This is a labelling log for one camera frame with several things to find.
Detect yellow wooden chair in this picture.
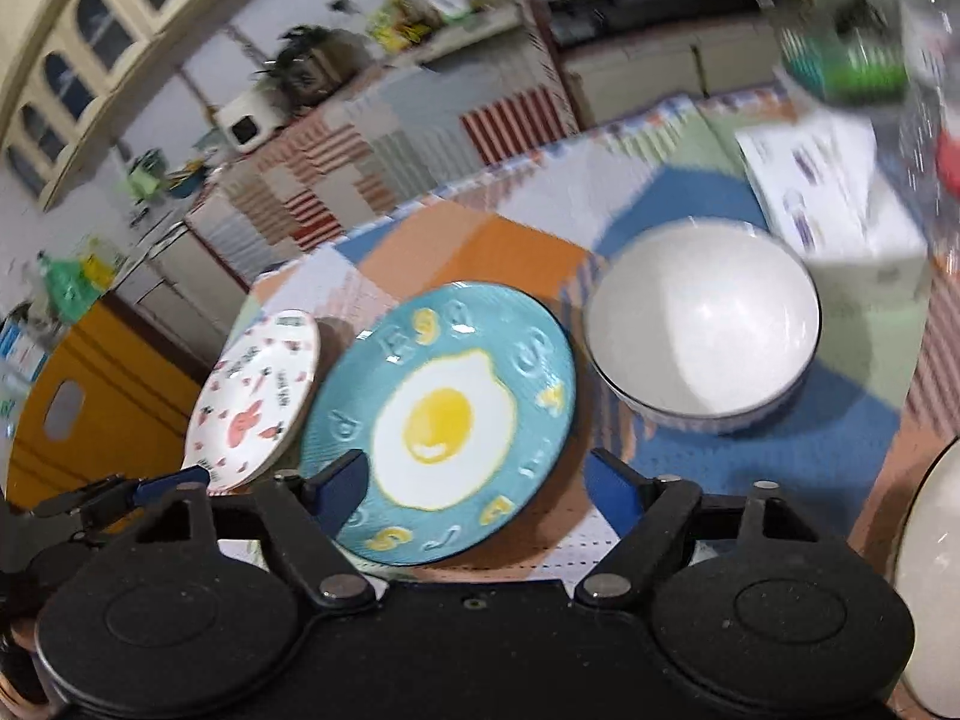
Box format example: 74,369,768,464
7,294,206,509

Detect upper cream cabinets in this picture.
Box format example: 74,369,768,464
2,0,217,210

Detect white bunny carrot plate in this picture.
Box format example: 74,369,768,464
182,309,320,496

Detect white rice cooker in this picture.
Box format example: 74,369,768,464
215,85,290,154

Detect green plastic basket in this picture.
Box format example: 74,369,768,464
776,20,907,107

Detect white tissue box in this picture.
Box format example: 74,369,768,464
736,110,929,307

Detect patchwork tablecloth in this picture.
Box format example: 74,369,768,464
236,88,958,583

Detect teal fried egg plate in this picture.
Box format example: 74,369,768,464
299,281,576,567

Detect white bowl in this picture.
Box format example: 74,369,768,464
583,218,823,434
893,440,960,718

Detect black pressure cooker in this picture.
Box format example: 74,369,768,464
263,25,370,107

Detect patchwork counter cover cloth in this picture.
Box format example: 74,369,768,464
187,0,576,283

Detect water bottle red label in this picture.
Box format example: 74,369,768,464
900,0,958,273

